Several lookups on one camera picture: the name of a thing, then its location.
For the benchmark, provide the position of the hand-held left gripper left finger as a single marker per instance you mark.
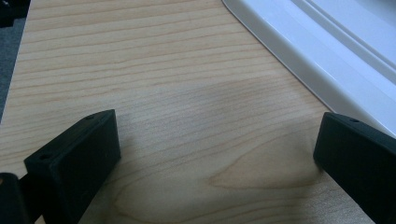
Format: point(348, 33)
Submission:
point(77, 165)

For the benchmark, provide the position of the white plastic tray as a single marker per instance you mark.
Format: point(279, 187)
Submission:
point(327, 46)

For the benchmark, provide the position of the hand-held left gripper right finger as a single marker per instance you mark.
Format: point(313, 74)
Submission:
point(358, 161)

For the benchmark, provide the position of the black metal stand base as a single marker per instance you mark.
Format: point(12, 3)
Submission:
point(12, 11)

